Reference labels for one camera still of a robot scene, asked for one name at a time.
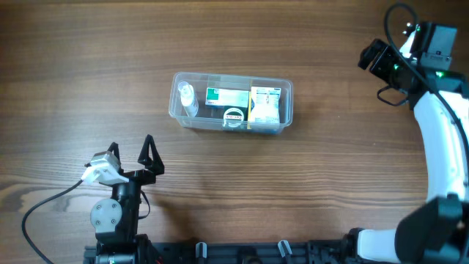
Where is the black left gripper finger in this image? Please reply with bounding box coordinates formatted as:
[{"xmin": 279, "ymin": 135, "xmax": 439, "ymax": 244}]
[
  {"xmin": 138, "ymin": 134, "xmax": 165, "ymax": 175},
  {"xmin": 106, "ymin": 142, "xmax": 120, "ymax": 161}
]

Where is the white bottle clear cap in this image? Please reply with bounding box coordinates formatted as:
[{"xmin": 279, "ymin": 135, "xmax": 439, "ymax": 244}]
[{"xmin": 177, "ymin": 81, "xmax": 199, "ymax": 117}]

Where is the white green medicine box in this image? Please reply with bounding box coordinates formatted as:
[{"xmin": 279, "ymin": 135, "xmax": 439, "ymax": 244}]
[{"xmin": 205, "ymin": 87, "xmax": 249, "ymax": 108}]

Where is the blue yellow VapoDrops box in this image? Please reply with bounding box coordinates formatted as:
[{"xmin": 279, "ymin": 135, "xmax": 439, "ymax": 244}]
[{"xmin": 246, "ymin": 91, "xmax": 281, "ymax": 133}]

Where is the white blue medicine box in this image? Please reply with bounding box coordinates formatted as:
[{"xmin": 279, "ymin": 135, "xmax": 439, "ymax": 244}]
[{"xmin": 248, "ymin": 86, "xmax": 282, "ymax": 125}]

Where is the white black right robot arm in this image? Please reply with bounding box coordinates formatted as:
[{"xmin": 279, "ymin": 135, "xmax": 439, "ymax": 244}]
[{"xmin": 341, "ymin": 22, "xmax": 468, "ymax": 263}]

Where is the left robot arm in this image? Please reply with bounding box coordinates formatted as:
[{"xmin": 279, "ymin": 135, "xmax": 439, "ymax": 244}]
[{"xmin": 81, "ymin": 135, "xmax": 165, "ymax": 264}]

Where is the clear plastic container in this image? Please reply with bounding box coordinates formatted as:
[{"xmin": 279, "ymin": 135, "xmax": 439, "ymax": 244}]
[{"xmin": 169, "ymin": 72, "xmax": 294, "ymax": 134}]

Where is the black left camera cable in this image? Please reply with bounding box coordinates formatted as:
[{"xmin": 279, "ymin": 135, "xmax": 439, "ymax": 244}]
[{"xmin": 21, "ymin": 178, "xmax": 85, "ymax": 264}]

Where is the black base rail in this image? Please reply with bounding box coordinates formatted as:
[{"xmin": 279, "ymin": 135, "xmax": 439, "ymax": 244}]
[{"xmin": 83, "ymin": 240, "xmax": 410, "ymax": 264}]

